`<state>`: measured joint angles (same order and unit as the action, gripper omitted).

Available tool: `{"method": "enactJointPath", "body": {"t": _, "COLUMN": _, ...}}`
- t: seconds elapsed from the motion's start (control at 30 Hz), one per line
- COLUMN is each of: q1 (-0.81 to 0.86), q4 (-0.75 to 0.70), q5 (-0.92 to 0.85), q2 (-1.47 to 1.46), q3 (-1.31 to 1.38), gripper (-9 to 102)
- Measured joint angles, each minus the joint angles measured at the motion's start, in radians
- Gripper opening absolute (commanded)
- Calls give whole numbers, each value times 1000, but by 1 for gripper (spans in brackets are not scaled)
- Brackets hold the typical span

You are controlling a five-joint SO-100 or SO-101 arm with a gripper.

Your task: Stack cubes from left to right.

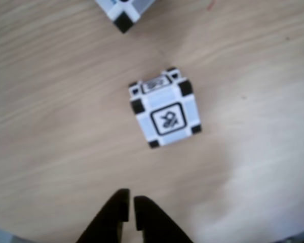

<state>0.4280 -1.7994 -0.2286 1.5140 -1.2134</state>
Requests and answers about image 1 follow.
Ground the white cube with zigzag symbol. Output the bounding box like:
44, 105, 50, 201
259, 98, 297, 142
94, 0, 142, 34

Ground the white cube with crossed symbol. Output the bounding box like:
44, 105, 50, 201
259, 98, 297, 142
128, 66, 203, 149

